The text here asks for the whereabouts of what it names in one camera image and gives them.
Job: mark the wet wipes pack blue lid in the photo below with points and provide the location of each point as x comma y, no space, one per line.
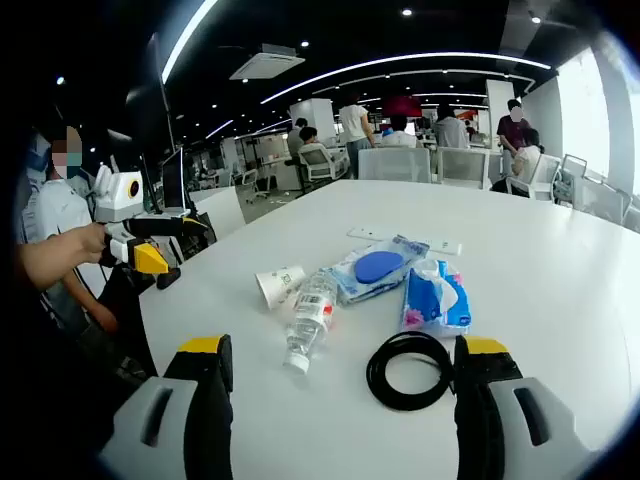
375,265

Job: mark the red screen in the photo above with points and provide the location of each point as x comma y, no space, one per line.
402,106

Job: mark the small black object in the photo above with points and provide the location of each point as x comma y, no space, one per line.
167,279

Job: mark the grey office chair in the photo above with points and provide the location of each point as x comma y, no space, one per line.
395,165
462,167

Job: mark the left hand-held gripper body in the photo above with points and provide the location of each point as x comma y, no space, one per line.
117,197

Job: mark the white table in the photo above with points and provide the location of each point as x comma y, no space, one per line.
525,240

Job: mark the person's left hand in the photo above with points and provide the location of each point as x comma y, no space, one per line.
87,245

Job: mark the white power strip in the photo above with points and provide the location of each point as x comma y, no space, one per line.
367,232

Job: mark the blue soft tissue pack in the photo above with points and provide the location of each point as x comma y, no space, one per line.
430,305

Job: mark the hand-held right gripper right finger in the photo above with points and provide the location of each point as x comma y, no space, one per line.
505,425

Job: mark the clear plastic water bottle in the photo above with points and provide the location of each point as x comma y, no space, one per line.
312,310

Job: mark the white mesh chair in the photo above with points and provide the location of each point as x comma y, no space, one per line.
607,200
547,172
570,175

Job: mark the ceiling air conditioner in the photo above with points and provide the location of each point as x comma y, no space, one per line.
267,62

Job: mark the computer monitor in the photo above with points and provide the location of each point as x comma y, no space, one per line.
173,182

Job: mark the white office chair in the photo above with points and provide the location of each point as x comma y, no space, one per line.
250,180
320,162

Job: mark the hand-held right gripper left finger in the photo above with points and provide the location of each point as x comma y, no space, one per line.
165,425

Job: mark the white paper cup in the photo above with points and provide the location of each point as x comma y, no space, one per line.
280,287

